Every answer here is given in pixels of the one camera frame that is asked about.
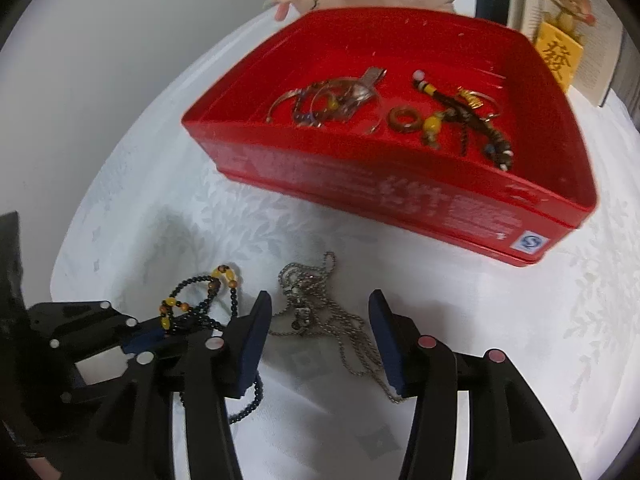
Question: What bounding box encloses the dark bead bracelet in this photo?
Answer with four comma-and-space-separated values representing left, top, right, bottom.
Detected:
292, 87, 351, 128

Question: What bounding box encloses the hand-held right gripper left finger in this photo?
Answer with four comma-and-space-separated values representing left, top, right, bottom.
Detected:
75, 290, 273, 480

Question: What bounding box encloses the silver chain necklace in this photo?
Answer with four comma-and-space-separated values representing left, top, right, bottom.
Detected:
269, 251, 406, 403

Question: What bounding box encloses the silver metal clip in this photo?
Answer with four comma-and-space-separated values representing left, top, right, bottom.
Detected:
350, 66, 390, 106

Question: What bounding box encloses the gold charm bangle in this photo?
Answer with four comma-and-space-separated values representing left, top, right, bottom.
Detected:
457, 88, 502, 122

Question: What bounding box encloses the braided cord with yellow beads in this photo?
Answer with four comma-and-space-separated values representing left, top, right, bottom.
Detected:
412, 71, 468, 150

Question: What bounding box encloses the brown ring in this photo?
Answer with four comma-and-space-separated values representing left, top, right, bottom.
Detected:
387, 106, 423, 133

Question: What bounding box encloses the mouse on cheese figurine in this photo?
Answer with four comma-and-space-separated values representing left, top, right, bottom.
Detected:
532, 0, 598, 93

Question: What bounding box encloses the open white book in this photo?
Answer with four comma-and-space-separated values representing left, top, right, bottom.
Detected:
507, 0, 626, 108

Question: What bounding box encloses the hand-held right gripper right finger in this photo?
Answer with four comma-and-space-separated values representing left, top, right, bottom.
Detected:
367, 289, 583, 480

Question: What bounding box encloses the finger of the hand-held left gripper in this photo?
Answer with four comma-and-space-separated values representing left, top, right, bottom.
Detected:
27, 301, 221, 358
47, 342, 138, 408

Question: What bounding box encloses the red plastic box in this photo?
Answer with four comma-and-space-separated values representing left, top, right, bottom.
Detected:
181, 6, 601, 267

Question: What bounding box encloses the white patterned tablecloth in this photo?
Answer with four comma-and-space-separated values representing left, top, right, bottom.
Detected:
50, 0, 640, 480

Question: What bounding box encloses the black bead necklace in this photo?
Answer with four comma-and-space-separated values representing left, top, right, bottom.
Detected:
159, 263, 263, 423

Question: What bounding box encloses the silver bangle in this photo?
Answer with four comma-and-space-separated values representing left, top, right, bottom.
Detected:
267, 79, 361, 123

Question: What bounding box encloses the person's left hand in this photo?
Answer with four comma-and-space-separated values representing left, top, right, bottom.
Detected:
22, 452, 63, 480

